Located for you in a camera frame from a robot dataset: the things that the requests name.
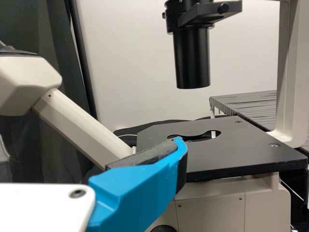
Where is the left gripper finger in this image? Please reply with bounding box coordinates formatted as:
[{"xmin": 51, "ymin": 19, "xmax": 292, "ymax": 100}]
[{"xmin": 85, "ymin": 136, "xmax": 189, "ymax": 232}]

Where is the cream microscope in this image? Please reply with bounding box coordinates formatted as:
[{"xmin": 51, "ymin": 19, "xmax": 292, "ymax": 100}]
[{"xmin": 0, "ymin": 0, "xmax": 309, "ymax": 232}]

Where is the black platform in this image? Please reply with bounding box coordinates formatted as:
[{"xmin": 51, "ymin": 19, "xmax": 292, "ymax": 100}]
[{"xmin": 209, "ymin": 89, "xmax": 278, "ymax": 132}]

